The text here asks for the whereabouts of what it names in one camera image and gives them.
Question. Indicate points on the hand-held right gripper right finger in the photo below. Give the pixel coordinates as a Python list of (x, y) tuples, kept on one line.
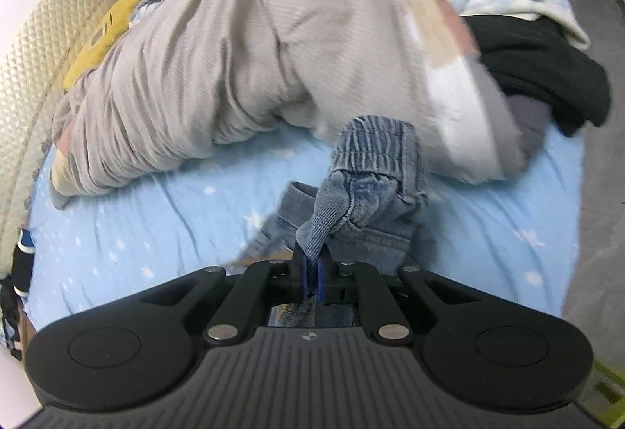
[(321, 282)]

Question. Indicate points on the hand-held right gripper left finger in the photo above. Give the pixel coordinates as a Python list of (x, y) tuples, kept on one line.
[(306, 280)]

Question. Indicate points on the grey-blue denim jeans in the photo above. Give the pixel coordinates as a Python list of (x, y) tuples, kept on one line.
[(371, 175)]

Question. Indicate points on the bed with blue star sheet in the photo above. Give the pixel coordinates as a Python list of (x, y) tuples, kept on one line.
[(146, 224)]

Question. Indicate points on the grey patchwork quilt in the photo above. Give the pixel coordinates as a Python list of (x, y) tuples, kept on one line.
[(244, 43)]

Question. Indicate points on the blue white patterned item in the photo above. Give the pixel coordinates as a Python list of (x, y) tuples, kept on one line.
[(10, 334)]

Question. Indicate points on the yellow-green object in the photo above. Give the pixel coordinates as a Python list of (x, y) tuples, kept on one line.
[(610, 395)]

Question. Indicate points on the black garment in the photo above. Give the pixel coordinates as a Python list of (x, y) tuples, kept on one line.
[(537, 58)]

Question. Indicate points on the yellow pillow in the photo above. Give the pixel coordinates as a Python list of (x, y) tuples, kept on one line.
[(122, 9)]

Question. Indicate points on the cream quilted headboard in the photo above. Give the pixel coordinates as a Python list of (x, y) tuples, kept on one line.
[(39, 43)]

